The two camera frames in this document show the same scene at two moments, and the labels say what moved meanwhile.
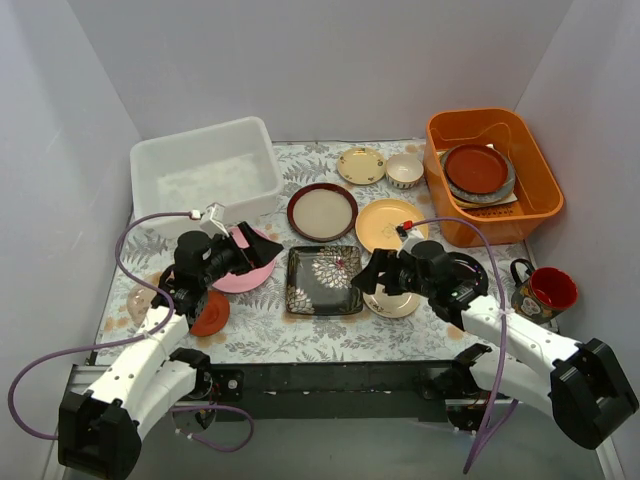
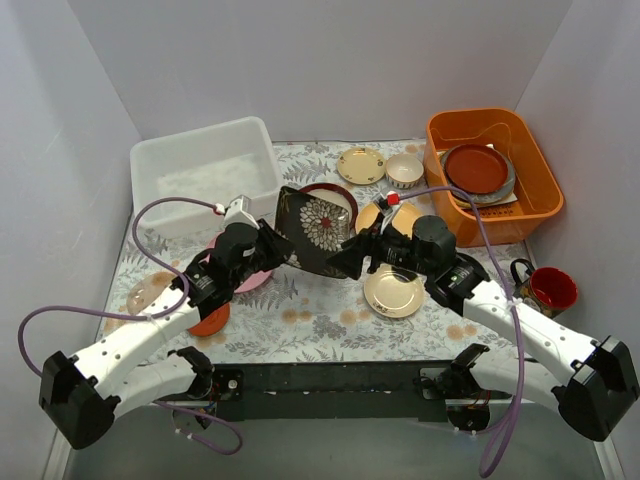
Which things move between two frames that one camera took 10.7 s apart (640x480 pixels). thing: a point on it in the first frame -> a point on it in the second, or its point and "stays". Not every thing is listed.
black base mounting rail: (332, 391) stays
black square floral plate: (319, 280) -> (315, 228)
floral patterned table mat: (364, 276) stays
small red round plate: (213, 315) stays
